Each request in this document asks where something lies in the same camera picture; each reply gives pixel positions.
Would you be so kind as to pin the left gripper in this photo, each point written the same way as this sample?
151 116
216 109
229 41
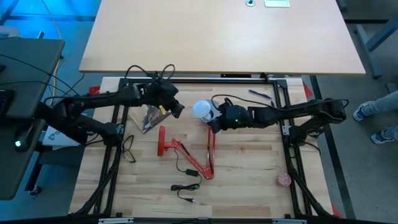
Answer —
163 93

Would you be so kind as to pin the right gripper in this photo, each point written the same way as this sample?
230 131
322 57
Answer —
233 118

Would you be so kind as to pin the white reflector lightbulb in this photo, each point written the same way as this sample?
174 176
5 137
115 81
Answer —
201 109

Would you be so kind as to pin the red articulated desk lamp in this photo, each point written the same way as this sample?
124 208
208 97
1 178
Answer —
161 140

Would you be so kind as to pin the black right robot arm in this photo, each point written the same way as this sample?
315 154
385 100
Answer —
295 110

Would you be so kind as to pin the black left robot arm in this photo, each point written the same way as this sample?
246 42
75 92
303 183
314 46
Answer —
93 99

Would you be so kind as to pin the small printed packet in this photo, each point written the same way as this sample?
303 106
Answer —
149 121

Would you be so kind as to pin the purple pen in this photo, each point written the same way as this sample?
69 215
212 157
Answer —
260 94

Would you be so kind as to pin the large light wood table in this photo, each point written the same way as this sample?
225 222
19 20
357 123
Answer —
217 37

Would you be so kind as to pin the pink speckled tape roll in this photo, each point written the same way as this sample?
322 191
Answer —
284 180

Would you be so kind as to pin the round silver table grommet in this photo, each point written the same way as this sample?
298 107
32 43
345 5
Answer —
250 3

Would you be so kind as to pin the white rectangular pad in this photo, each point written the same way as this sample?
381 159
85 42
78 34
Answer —
276 3

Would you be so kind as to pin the dark grey desk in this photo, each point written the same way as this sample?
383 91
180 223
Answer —
31 49

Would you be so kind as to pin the black computer mouse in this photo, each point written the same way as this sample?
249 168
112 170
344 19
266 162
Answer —
22 140

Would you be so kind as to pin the person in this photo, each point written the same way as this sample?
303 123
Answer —
379 107

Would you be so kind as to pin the black keyboard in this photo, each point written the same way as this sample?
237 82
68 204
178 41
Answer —
6 102

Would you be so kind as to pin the grey metal table leg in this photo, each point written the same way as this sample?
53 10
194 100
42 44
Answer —
376 40

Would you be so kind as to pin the black aluminium rig frame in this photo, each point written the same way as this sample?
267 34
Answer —
202 81

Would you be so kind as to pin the silver metal bracket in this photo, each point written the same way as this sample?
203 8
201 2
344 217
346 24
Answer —
289 221
116 221

